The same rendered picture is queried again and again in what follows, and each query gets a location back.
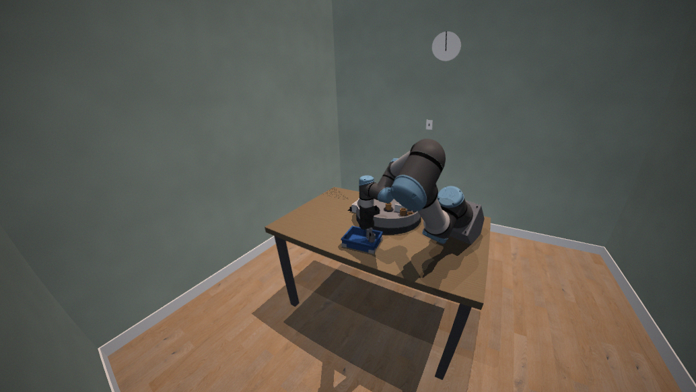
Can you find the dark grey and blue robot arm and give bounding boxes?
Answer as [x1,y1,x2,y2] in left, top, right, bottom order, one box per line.
[359,139,473,244]

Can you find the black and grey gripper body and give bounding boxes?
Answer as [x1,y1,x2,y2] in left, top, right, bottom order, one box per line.
[359,199,380,230]

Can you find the blue open crate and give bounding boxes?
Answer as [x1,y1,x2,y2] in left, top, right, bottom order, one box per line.
[341,226,383,254]

